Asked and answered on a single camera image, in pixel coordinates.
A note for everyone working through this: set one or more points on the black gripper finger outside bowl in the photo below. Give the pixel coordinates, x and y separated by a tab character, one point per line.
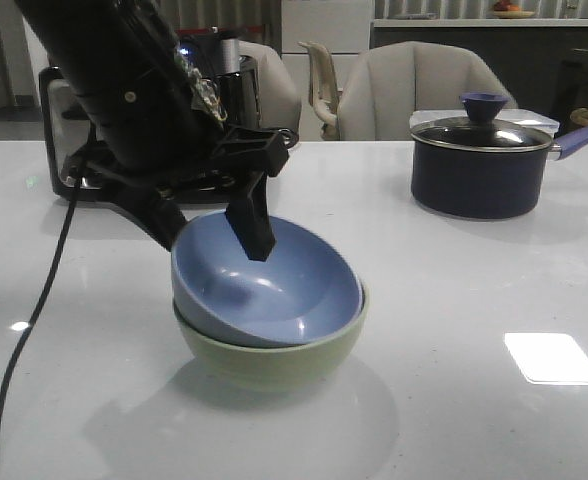
159	218

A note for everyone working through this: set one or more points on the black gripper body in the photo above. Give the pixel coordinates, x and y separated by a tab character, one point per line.
214	174

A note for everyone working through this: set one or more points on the black gripper finger inside bowl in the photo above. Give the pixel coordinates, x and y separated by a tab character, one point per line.
247	213

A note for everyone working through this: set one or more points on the blue bowl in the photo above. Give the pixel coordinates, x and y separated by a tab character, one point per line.
303	292

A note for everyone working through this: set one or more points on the green bowl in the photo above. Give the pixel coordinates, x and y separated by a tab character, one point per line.
275	369

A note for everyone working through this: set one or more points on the black and silver toaster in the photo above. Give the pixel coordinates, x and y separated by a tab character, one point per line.
216	53

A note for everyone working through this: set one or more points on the beige armchair left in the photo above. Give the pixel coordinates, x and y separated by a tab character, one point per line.
280	103

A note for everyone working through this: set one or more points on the beige armchair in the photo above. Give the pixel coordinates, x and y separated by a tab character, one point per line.
280	103
386	85

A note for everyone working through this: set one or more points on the cream plastic chair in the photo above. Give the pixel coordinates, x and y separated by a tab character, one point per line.
323	91

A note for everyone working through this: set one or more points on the beige armchair right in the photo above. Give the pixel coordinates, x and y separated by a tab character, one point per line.
386	85

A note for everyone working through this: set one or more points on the white cabinet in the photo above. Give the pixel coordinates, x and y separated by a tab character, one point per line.
343	27

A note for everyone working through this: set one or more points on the dark blue saucepan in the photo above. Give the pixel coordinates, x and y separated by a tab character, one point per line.
485	185

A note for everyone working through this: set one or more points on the glass pot lid blue knob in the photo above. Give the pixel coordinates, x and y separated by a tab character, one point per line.
480	130

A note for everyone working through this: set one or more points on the fruit plate on counter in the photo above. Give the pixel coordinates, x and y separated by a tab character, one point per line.
509	10

